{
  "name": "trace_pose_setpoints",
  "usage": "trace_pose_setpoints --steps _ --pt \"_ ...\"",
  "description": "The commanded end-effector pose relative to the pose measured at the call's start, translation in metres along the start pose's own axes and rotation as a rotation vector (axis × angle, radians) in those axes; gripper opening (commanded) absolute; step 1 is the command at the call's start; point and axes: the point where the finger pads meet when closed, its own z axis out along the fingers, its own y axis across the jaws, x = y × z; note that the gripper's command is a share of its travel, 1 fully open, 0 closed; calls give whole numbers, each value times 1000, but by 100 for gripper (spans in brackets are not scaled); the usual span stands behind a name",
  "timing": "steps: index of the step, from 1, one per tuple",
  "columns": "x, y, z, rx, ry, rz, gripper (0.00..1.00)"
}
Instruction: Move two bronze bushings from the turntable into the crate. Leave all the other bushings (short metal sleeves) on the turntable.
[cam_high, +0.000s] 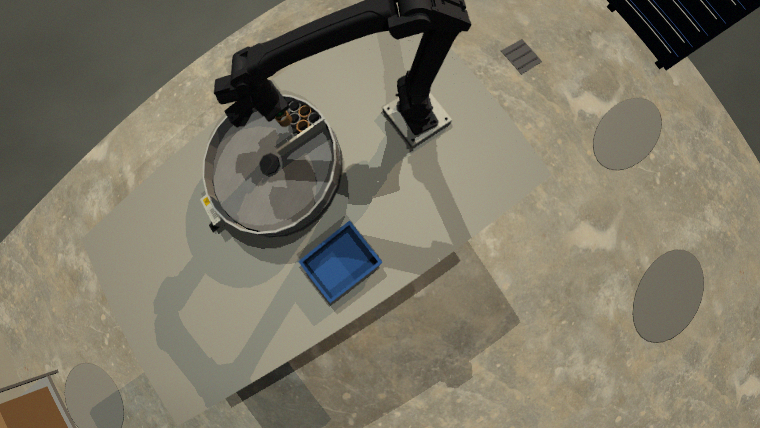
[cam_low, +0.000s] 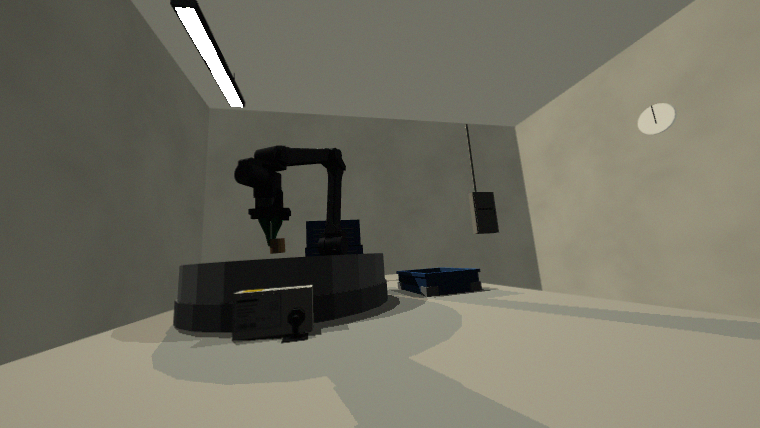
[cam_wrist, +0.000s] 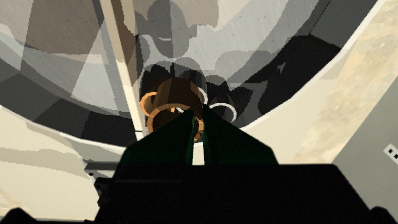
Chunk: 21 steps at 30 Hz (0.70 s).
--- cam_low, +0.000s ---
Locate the blue crate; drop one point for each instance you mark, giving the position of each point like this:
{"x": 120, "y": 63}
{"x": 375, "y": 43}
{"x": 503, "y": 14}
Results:
{"x": 439, "y": 281}

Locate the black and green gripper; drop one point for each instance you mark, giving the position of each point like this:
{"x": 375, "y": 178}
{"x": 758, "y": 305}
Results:
{"x": 270, "y": 220}

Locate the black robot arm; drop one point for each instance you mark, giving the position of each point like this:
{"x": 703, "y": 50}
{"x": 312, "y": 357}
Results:
{"x": 268, "y": 191}

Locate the bronze bushing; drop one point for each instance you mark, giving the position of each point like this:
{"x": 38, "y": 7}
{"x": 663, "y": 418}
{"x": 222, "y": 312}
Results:
{"x": 277, "y": 245}

